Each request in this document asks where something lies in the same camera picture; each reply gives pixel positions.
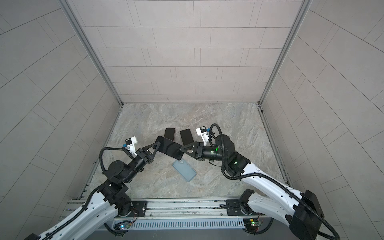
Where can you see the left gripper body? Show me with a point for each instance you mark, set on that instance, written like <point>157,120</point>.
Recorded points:
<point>143,157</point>

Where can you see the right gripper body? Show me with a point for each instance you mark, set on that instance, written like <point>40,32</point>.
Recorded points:
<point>200,148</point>

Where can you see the black phone case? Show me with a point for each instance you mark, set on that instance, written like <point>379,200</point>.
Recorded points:
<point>186,136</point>

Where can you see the pink phone case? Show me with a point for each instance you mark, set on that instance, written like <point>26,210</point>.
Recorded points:
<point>169,133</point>

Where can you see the light blue phone case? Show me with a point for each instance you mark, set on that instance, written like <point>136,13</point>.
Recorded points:
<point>185,170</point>

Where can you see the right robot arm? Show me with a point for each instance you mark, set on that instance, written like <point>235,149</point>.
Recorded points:
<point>301,212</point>

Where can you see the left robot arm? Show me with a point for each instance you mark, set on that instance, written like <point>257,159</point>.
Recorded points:
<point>106,201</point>

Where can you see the left circuit board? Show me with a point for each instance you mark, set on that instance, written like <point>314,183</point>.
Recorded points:
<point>122,226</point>

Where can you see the circuit board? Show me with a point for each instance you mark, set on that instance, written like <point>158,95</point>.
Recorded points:
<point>252,224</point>
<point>122,226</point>

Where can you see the ventilation grille strip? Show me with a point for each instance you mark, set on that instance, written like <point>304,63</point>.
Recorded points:
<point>185,224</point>

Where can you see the right circuit board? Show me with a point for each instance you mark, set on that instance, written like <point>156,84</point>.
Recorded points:
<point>252,224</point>

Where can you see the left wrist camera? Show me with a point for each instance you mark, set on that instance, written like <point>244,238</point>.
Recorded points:
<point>129,147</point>

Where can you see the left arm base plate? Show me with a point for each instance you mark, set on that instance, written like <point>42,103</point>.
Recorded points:
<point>135,209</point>

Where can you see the aluminium mounting rail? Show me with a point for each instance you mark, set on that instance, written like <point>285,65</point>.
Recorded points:
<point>186,207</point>

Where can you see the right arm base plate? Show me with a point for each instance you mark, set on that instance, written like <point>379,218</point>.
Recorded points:
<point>233,208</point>

